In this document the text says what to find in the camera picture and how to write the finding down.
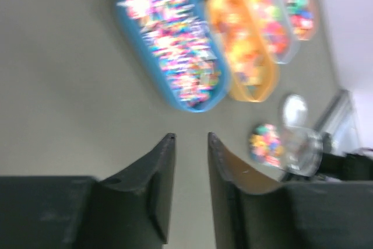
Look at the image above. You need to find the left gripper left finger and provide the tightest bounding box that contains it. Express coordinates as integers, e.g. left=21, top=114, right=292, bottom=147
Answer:
left=1, top=133, right=176, bottom=248

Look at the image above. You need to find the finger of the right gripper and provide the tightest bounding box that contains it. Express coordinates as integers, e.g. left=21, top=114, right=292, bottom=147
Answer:
left=319, top=153, right=372, bottom=181

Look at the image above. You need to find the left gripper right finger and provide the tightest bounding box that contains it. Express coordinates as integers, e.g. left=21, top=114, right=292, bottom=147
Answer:
left=207, top=133, right=372, bottom=248

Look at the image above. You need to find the yellow tray of popsicle candies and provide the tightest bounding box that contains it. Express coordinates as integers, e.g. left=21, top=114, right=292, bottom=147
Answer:
left=205, top=0, right=279, bottom=103

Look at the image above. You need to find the pink tray of star candies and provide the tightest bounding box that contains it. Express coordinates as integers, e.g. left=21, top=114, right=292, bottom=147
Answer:
left=270, top=0, right=320, bottom=42

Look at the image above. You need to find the clear plastic jar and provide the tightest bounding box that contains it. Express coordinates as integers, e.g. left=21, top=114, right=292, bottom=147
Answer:
left=248, top=123, right=284, bottom=170

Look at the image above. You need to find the clear round jar lid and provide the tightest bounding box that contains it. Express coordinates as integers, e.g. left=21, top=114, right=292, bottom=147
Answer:
left=281, top=93, right=308, bottom=128

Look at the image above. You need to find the blue tray of lollipops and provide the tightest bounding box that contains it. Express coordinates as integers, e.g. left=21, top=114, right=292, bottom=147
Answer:
left=115, top=0, right=230, bottom=113

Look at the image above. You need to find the light blue tray of gummies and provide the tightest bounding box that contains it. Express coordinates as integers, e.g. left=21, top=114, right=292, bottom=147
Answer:
left=248, top=0, right=300, bottom=64

